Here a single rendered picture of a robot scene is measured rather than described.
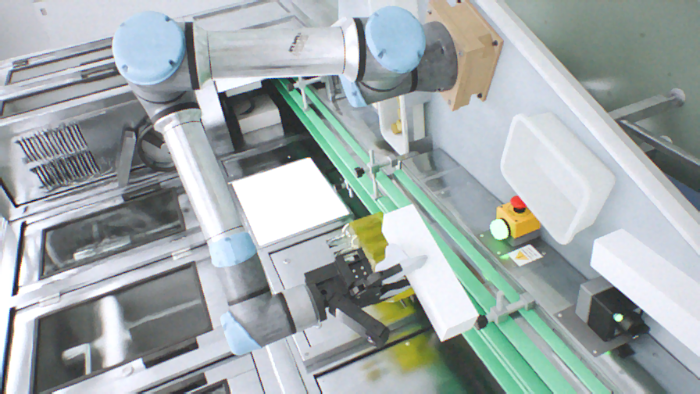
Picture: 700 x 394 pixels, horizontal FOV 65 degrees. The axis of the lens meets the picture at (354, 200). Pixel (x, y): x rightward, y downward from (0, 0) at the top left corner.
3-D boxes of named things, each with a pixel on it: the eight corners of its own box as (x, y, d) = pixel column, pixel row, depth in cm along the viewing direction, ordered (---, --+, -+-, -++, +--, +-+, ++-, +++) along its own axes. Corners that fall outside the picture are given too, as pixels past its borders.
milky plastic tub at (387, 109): (405, 127, 176) (380, 135, 174) (400, 61, 162) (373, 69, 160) (431, 152, 163) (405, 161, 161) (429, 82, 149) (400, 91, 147)
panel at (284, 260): (312, 160, 216) (229, 188, 208) (312, 153, 214) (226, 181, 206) (423, 317, 148) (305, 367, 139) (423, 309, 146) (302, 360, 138)
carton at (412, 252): (412, 203, 103) (383, 214, 102) (478, 315, 91) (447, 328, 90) (409, 220, 108) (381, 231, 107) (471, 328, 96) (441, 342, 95)
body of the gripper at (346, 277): (365, 244, 97) (301, 268, 94) (386, 285, 93) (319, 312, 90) (363, 264, 104) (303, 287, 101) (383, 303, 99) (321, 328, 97)
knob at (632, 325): (633, 324, 100) (648, 337, 97) (614, 333, 98) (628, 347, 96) (638, 307, 97) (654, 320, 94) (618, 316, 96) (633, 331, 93)
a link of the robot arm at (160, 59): (404, 34, 113) (123, 44, 102) (427, -1, 99) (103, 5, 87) (412, 91, 112) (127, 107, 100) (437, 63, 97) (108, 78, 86)
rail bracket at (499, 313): (526, 296, 112) (469, 321, 109) (528, 270, 108) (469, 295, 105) (538, 309, 109) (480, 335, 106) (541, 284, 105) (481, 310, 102)
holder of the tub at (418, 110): (407, 141, 179) (386, 148, 177) (401, 62, 162) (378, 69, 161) (433, 166, 166) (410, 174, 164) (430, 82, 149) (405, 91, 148)
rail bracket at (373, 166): (396, 188, 163) (357, 201, 160) (391, 139, 153) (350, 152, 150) (400, 192, 161) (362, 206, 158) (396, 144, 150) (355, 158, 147)
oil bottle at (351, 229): (407, 215, 163) (341, 240, 158) (406, 200, 160) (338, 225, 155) (416, 226, 159) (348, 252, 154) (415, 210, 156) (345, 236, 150)
